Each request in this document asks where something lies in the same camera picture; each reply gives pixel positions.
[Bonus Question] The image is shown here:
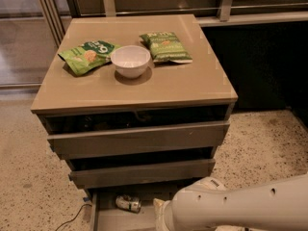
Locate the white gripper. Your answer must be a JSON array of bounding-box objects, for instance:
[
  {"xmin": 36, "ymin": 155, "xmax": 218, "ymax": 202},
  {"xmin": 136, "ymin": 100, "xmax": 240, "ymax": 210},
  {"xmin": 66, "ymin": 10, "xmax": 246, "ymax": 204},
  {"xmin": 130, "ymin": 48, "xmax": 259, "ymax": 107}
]
[{"xmin": 153, "ymin": 198, "xmax": 175, "ymax": 231}]

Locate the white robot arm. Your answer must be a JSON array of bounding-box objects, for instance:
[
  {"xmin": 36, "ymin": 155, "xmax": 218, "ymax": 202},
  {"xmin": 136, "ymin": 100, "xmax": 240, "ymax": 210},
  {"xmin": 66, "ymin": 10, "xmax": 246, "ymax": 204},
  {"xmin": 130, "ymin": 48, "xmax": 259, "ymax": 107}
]
[{"xmin": 153, "ymin": 174, "xmax": 308, "ymax": 231}]

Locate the grey middle drawer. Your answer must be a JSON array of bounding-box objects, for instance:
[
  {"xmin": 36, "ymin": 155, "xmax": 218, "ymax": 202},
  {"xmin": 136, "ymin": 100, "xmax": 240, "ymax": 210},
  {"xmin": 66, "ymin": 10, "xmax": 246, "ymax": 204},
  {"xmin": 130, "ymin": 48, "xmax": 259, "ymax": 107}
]
[{"xmin": 69, "ymin": 159, "xmax": 216, "ymax": 189}]

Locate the grey drawer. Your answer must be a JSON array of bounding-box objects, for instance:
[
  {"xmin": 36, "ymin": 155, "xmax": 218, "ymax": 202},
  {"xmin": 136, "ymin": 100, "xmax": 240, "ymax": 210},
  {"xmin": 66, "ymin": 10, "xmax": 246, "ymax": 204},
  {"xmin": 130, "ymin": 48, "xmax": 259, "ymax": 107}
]
[
  {"xmin": 89, "ymin": 179, "xmax": 206, "ymax": 231},
  {"xmin": 47, "ymin": 121, "xmax": 230, "ymax": 159},
  {"xmin": 69, "ymin": 159, "xmax": 216, "ymax": 189}
]

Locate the grey bottom drawer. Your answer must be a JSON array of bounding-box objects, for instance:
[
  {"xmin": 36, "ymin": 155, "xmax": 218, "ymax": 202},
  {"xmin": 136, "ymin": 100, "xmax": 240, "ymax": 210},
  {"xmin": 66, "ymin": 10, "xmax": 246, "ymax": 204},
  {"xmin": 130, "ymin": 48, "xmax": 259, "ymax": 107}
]
[{"xmin": 89, "ymin": 179, "xmax": 206, "ymax": 231}]

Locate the grey top drawer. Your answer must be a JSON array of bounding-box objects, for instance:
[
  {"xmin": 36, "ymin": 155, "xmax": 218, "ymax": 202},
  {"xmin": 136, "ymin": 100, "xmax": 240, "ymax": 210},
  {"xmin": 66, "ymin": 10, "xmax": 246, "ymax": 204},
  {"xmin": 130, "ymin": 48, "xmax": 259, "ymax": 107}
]
[{"xmin": 47, "ymin": 121, "xmax": 230, "ymax": 159}]

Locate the grey drawer cabinet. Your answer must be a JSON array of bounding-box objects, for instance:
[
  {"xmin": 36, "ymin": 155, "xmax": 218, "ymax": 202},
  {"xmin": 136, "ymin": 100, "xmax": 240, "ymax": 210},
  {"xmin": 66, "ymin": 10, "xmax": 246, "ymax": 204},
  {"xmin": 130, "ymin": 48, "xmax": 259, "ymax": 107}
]
[{"xmin": 30, "ymin": 13, "xmax": 239, "ymax": 231}]

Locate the white bowl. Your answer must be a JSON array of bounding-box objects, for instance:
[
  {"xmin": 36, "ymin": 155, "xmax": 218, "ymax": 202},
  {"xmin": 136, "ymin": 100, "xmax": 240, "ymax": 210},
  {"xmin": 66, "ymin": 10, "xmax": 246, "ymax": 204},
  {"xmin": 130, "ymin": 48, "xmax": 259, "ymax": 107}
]
[{"xmin": 111, "ymin": 45, "xmax": 151, "ymax": 79}]

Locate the green chip bag right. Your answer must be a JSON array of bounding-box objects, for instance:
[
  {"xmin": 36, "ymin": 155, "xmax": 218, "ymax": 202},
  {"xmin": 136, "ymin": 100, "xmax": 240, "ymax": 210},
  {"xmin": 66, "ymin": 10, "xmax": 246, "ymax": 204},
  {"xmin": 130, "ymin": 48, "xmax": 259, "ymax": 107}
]
[{"xmin": 140, "ymin": 32, "xmax": 193, "ymax": 64}]

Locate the green chip bag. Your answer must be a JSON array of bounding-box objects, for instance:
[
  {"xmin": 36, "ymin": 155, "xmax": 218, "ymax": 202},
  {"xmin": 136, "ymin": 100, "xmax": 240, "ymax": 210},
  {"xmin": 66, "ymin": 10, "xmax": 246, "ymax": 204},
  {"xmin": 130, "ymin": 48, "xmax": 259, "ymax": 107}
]
[
  {"xmin": 58, "ymin": 40, "xmax": 118, "ymax": 76},
  {"xmin": 140, "ymin": 32, "xmax": 193, "ymax": 64}
]

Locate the green chip bag left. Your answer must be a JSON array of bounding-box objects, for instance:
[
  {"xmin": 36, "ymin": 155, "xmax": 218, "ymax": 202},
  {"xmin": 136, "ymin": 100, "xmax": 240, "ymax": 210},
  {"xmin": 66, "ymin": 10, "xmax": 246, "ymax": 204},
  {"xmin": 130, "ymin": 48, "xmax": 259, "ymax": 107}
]
[{"xmin": 58, "ymin": 40, "xmax": 118, "ymax": 76}]

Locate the black floor cable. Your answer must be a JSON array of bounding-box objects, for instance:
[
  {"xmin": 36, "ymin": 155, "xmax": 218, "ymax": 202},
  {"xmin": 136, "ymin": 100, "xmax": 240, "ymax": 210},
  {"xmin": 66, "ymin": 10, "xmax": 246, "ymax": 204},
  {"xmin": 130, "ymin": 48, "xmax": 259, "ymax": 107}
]
[{"xmin": 55, "ymin": 203, "xmax": 93, "ymax": 231}]

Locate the metal railing frame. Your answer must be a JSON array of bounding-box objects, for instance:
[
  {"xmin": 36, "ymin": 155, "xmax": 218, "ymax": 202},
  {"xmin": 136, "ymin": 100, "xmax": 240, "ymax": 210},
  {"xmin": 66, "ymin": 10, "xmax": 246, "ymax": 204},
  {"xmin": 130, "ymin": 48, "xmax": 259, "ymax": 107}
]
[{"xmin": 39, "ymin": 0, "xmax": 308, "ymax": 42}]

